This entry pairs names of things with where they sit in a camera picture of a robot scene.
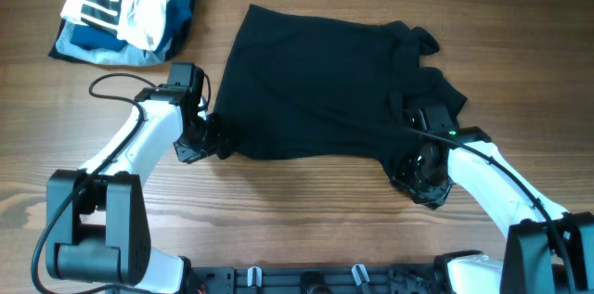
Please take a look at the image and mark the black polo shirt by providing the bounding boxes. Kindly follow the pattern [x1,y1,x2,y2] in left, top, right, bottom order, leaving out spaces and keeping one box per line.
[214,5,466,175]

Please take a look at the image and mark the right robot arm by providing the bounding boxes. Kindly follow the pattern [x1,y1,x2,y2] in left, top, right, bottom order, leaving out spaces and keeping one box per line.
[392,105,593,293]

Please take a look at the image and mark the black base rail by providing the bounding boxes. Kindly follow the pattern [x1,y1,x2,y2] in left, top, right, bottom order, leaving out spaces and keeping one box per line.
[194,263,447,294]

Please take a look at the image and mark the blue folded garment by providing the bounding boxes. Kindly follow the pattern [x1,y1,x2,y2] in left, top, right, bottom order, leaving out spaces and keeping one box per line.
[48,0,195,67]

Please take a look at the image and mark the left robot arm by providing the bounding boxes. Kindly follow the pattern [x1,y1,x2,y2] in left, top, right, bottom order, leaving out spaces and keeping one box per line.
[31,63,220,293]

